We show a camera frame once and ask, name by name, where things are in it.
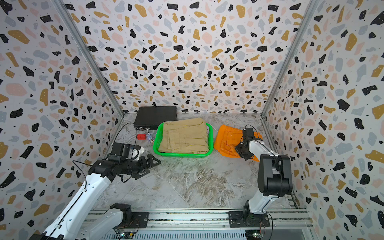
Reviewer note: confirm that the khaki pants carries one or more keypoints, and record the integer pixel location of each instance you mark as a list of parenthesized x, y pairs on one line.
[(188, 136)]

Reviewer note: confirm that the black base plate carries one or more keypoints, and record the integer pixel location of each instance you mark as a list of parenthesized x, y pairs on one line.
[(141, 220), (235, 220)]

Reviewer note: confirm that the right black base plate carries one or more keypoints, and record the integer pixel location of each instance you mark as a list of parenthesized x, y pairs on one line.
[(235, 220)]

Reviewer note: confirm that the orange pants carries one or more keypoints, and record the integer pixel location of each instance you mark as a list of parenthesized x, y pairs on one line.
[(226, 141)]

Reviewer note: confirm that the right aluminium corner post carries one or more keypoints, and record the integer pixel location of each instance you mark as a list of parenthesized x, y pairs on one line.
[(292, 50)]

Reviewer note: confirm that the black electronics box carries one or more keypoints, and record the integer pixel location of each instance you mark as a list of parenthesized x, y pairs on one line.
[(149, 118)]

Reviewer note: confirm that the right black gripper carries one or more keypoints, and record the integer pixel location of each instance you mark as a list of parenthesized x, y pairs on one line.
[(237, 148)]

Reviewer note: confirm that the aluminium corner post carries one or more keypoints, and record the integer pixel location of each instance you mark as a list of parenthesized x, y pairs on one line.
[(292, 50), (63, 12)]

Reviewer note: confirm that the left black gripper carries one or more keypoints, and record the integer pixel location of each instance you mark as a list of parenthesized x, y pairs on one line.
[(144, 168)]

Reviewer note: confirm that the left aluminium corner post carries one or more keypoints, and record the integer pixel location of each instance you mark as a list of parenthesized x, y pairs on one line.
[(63, 12)]

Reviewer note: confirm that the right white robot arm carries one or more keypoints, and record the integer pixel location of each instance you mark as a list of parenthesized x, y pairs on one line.
[(274, 178)]

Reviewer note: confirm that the green plastic basket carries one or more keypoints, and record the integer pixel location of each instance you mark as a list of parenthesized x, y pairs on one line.
[(159, 138)]

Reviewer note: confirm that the small red box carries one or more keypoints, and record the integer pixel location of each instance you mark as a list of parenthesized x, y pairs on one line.
[(141, 137)]

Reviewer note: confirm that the small circuit board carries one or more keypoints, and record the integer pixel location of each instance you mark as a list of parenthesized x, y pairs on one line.
[(122, 235)]

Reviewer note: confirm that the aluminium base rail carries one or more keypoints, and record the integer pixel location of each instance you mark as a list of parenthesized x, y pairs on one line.
[(218, 219)]

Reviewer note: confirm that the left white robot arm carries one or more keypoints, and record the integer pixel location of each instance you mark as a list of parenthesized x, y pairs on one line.
[(67, 226)]

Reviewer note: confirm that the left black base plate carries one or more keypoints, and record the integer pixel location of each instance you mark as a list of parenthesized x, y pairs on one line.
[(141, 220)]

